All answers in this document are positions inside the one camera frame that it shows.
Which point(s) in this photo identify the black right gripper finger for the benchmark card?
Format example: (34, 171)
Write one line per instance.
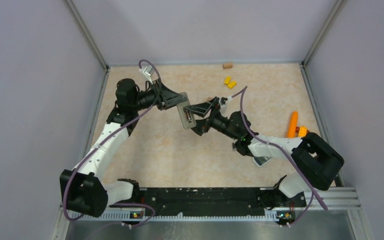
(204, 106)
(200, 113)

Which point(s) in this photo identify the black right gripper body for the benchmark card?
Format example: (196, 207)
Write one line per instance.
(206, 126)

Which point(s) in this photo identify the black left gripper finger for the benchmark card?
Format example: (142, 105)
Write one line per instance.
(170, 103)
(169, 95)

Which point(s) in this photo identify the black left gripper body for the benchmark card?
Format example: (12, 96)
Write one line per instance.
(157, 91)

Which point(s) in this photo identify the grey remote control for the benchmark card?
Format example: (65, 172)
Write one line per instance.
(180, 108)

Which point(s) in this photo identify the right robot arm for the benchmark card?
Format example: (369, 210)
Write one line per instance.
(316, 163)

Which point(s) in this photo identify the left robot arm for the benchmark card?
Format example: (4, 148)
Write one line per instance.
(82, 190)

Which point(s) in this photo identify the white remote control with buttons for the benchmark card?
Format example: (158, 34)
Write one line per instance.
(261, 161)

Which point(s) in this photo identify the yellow block right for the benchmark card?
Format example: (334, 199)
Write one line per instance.
(231, 84)

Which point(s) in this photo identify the yellow block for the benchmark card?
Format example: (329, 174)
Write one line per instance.
(227, 80)
(231, 84)

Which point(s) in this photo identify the yellow block left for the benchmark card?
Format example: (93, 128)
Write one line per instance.
(227, 80)

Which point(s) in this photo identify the tan wooden block far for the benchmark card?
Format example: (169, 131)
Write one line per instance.
(227, 65)

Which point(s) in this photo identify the orange toy carrot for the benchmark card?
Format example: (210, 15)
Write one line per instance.
(292, 127)

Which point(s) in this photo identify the orange toy brick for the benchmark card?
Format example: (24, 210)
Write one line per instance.
(301, 131)

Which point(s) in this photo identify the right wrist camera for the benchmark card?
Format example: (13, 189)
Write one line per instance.
(223, 101)

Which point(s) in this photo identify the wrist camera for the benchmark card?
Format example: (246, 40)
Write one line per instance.
(147, 73)
(223, 101)

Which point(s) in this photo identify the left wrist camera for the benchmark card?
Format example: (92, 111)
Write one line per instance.
(147, 73)

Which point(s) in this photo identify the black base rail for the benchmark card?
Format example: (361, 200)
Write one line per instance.
(215, 201)

